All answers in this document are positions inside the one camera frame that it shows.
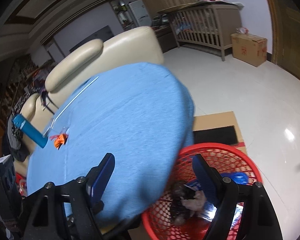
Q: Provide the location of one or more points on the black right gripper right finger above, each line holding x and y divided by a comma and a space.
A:
218, 190

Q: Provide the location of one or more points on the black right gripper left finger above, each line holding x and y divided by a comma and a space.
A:
98, 178

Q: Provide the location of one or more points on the blue plastic bag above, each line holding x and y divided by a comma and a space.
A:
237, 177

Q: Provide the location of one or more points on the blue snack package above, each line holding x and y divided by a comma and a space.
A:
209, 210

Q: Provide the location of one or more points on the red plastic mesh basket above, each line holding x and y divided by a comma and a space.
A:
224, 158

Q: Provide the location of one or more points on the orange folded wrapper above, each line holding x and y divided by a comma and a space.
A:
59, 140

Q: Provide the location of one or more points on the flat cardboard sheet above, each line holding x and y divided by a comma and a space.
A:
218, 128

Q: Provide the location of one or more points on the dark clothes on sofa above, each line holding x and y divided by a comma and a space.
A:
12, 142

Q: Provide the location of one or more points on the white thin rod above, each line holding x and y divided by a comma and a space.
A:
53, 120

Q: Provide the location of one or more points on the blue thermos bottle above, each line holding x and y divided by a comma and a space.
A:
27, 128

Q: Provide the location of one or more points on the blue table cloth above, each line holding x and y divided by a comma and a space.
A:
143, 115

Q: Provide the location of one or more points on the cream leather sofa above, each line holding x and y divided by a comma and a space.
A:
133, 46

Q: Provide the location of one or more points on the brown cardboard box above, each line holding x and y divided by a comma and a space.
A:
249, 48

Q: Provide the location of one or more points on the wooden baby crib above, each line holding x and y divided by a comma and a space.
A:
204, 24

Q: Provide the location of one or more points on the white refrigerator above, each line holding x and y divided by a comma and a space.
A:
140, 13

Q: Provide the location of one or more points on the wooden door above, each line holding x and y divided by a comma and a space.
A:
285, 21

